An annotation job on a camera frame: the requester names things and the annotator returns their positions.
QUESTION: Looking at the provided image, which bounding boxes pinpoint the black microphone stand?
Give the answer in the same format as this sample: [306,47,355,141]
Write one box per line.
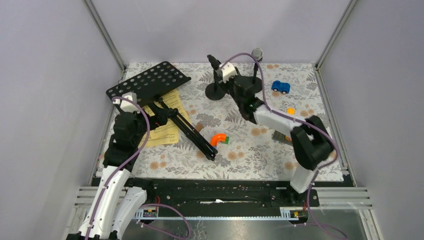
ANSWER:
[243,63,263,94]

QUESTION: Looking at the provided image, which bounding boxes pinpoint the black microphone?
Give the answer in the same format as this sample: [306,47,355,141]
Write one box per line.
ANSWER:
[207,54,221,71]

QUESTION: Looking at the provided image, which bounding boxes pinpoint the black music stand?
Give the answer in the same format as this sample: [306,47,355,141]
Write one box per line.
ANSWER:
[106,61,218,161]

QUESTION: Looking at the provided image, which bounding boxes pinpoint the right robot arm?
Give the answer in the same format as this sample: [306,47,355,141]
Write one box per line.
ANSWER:
[221,74,336,206]

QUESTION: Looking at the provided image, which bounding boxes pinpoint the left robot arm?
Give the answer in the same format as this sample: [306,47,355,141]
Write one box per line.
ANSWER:
[66,107,169,240]

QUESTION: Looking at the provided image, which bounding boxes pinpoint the yellow sheet music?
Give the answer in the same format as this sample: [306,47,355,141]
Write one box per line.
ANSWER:
[137,89,192,149]

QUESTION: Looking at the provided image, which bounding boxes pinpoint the green toy brick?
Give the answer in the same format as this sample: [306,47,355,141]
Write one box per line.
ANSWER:
[221,136,230,145]

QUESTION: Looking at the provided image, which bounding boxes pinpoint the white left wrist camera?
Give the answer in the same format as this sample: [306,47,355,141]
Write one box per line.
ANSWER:
[112,92,140,113]

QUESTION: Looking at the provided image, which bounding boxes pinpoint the floral table mat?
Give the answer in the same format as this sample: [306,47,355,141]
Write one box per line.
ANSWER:
[131,63,329,181]

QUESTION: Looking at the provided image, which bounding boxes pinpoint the black round stand base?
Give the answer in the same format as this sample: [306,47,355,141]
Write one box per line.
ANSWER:
[205,71,227,101]

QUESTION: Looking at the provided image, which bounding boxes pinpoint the wooden block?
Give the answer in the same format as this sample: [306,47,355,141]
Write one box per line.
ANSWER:
[194,122,204,133]

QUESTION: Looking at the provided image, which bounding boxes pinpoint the silver microphone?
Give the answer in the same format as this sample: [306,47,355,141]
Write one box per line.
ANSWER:
[251,47,264,63]

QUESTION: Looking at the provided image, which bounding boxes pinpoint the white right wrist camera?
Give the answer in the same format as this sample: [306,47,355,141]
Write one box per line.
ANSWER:
[218,62,238,83]

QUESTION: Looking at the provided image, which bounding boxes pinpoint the blue toy car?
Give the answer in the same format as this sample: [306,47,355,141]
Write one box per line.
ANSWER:
[271,80,291,95]

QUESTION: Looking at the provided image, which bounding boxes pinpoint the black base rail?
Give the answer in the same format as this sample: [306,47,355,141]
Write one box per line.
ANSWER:
[125,177,320,218]

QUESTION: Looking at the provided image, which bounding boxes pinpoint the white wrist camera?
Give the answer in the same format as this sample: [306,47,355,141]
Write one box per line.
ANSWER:
[112,92,140,113]
[218,62,238,83]

